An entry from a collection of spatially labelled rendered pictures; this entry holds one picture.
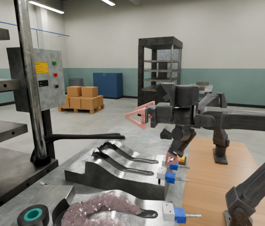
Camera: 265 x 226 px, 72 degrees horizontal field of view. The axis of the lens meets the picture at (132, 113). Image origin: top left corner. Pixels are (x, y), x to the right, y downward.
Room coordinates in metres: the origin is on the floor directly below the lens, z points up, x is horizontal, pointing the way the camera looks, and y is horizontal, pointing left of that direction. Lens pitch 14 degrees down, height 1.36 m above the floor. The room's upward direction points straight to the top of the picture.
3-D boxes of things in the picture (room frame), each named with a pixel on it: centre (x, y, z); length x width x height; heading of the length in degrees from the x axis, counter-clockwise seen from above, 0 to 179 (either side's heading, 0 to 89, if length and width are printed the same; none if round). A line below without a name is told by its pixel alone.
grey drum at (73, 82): (7.63, 2.32, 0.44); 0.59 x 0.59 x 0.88
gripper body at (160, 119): (0.59, -0.10, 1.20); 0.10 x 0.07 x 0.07; 161
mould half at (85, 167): (0.85, 0.06, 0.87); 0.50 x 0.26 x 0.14; 70
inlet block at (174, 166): (0.80, -0.21, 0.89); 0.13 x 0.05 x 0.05; 70
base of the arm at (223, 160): (1.07, -0.56, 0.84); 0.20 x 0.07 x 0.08; 161
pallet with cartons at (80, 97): (5.77, 1.63, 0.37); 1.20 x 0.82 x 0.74; 73
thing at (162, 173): (0.70, -0.17, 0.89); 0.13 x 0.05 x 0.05; 70
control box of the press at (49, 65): (1.29, 0.64, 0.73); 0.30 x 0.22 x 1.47; 160
